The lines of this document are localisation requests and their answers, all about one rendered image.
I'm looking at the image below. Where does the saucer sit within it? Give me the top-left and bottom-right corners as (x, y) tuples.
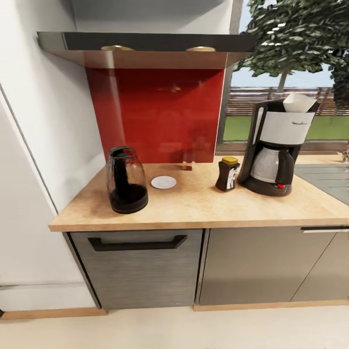
(151, 176), (176, 189)

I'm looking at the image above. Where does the electric kettle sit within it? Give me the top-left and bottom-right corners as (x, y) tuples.
(106, 146), (148, 214)

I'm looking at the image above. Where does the paper coffee filter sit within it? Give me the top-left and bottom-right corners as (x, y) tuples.
(284, 92), (316, 113)

